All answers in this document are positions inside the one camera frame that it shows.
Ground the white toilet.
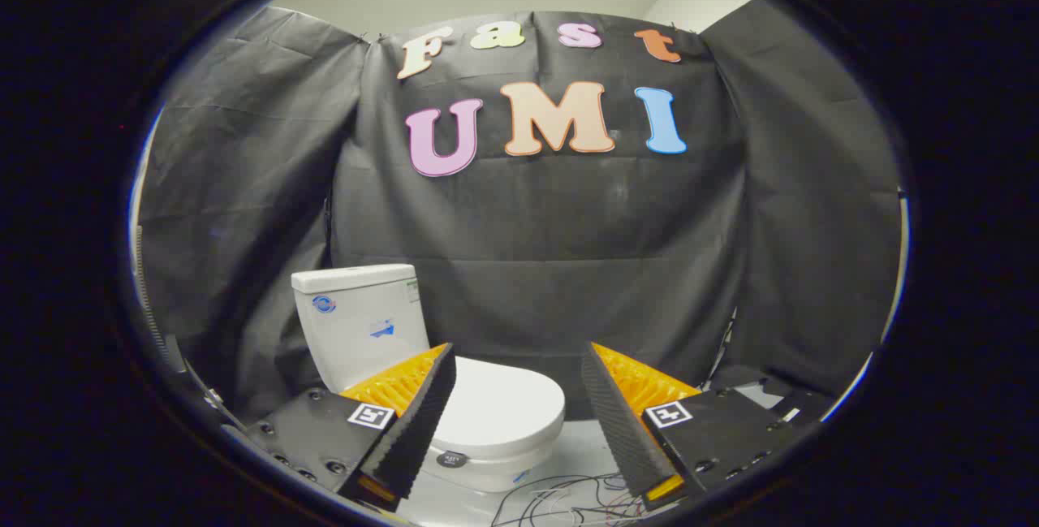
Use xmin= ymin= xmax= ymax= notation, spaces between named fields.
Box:
xmin=291 ymin=264 xmax=567 ymax=495

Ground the tangle of floor cables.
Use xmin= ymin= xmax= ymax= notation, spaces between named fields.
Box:
xmin=491 ymin=472 xmax=650 ymax=527

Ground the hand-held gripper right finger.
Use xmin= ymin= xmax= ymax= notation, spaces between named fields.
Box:
xmin=580 ymin=340 xmax=800 ymax=512

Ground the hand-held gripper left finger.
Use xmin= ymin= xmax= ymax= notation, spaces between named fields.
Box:
xmin=242 ymin=342 xmax=458 ymax=513

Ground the black backdrop cloth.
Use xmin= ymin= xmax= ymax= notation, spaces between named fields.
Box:
xmin=138 ymin=0 xmax=903 ymax=430

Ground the white toilet lid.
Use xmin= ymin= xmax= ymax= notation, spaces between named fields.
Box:
xmin=430 ymin=356 xmax=567 ymax=459

